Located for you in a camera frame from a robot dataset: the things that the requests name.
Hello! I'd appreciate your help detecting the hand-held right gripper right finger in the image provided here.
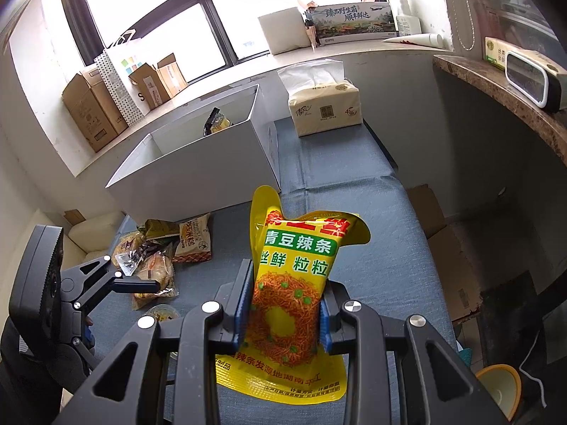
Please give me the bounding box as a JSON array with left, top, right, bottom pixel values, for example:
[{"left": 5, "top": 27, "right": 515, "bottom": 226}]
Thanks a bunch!
[{"left": 316, "top": 281, "right": 510, "bottom": 425}]

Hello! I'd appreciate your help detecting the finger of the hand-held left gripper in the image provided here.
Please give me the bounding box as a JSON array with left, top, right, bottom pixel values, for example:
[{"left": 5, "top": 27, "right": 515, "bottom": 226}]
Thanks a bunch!
[{"left": 60, "top": 254, "right": 161, "bottom": 308}]

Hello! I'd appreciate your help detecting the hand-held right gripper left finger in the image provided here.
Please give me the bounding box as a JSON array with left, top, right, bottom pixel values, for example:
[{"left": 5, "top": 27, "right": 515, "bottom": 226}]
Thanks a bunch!
[{"left": 53, "top": 259, "right": 255, "bottom": 425}]

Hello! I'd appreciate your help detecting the pink beige snack packet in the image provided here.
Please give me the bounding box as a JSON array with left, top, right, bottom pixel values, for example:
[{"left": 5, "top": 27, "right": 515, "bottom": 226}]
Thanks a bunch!
[{"left": 132, "top": 250, "right": 179, "bottom": 311}]

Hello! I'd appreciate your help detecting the white storage box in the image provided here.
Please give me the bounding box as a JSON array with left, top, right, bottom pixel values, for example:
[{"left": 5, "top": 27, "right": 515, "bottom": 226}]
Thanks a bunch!
[{"left": 105, "top": 83, "right": 281, "bottom": 226}]

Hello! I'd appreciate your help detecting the small yellow green snack packet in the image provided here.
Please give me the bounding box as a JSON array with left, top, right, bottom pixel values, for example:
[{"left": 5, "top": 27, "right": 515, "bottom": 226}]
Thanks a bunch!
[
  {"left": 203, "top": 107, "right": 233, "bottom": 136},
  {"left": 141, "top": 218, "right": 181, "bottom": 242}
]

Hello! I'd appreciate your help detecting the yellow starred snack packet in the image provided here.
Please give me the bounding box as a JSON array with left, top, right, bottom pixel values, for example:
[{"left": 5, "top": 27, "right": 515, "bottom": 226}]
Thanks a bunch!
[{"left": 111, "top": 230, "right": 147, "bottom": 260}]

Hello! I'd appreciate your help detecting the round green snack cup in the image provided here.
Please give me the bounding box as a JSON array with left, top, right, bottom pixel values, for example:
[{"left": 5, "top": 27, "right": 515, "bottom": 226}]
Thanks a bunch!
[{"left": 146, "top": 303, "right": 182, "bottom": 322}]

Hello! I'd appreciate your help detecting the cream sofa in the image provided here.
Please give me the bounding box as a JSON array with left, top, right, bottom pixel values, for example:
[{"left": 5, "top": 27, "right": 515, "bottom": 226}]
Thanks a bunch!
[{"left": 62, "top": 210, "right": 127, "bottom": 271}]

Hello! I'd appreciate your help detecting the cream brown snack packet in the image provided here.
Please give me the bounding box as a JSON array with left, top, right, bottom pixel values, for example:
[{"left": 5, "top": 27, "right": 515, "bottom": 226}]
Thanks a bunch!
[{"left": 173, "top": 213, "right": 212, "bottom": 263}]

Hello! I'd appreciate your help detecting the cardboard box on floor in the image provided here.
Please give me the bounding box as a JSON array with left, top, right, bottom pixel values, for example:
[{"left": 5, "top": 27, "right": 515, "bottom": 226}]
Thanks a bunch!
[{"left": 406, "top": 183, "right": 485, "bottom": 324}]

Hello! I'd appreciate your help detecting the large cardboard box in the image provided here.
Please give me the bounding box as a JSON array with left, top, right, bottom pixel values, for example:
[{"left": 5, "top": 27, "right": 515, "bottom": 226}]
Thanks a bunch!
[{"left": 62, "top": 68, "right": 129, "bottom": 153}]

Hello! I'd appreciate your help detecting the yellow white bowl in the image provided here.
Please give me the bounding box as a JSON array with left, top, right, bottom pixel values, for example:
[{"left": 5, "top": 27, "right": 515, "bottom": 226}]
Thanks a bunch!
[{"left": 475, "top": 364, "right": 522, "bottom": 410}]

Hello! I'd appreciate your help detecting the polka dot paper bag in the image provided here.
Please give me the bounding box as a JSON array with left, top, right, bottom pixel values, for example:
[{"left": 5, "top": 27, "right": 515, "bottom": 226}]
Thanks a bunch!
[{"left": 94, "top": 49, "right": 146, "bottom": 127}]

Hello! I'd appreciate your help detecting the small open cardboard box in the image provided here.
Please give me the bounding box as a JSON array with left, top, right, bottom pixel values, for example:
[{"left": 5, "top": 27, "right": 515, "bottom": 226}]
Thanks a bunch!
[{"left": 128, "top": 53, "right": 189, "bottom": 111}]

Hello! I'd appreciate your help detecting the beige tissue pack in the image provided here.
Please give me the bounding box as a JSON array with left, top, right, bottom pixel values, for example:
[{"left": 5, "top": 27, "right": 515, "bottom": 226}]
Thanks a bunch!
[{"left": 277, "top": 59, "right": 363, "bottom": 138}]

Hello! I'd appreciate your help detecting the white paper bag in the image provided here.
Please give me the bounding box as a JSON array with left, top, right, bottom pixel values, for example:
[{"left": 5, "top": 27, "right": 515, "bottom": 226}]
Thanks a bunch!
[{"left": 104, "top": 29, "right": 156, "bottom": 111}]

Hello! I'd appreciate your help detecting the brown marble counter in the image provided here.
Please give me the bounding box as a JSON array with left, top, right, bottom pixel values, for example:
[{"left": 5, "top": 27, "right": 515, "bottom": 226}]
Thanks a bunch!
[{"left": 433, "top": 54, "right": 567, "bottom": 164}]

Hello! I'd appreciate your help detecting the plain white box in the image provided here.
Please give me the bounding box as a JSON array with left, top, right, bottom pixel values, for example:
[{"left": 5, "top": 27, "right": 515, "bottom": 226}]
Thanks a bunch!
[{"left": 258, "top": 6, "right": 311, "bottom": 56}]

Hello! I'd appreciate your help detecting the white tube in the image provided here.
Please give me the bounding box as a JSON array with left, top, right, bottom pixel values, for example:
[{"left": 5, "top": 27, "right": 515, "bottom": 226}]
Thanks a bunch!
[{"left": 382, "top": 33, "right": 444, "bottom": 49}]

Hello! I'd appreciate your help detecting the printed landscape carton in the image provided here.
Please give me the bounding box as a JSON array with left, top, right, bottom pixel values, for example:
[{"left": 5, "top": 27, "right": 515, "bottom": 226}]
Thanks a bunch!
[{"left": 305, "top": 2, "right": 396, "bottom": 47}]

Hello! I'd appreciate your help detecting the white pump bottle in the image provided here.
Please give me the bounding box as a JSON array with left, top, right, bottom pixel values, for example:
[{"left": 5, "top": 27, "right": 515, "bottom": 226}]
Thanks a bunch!
[{"left": 396, "top": 0, "right": 421, "bottom": 37}]

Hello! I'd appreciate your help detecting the white black table mirror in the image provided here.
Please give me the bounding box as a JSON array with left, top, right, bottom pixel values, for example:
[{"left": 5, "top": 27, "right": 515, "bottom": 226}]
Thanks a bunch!
[{"left": 505, "top": 50, "right": 567, "bottom": 113}]

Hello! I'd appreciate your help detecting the cream green tea box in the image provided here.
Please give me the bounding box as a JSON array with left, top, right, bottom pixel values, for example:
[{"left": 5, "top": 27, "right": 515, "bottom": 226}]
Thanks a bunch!
[{"left": 484, "top": 36, "right": 567, "bottom": 76}]

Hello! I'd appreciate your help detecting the clear plastic container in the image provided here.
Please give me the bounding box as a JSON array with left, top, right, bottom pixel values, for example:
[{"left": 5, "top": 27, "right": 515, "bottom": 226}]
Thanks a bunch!
[{"left": 474, "top": 0, "right": 567, "bottom": 49}]

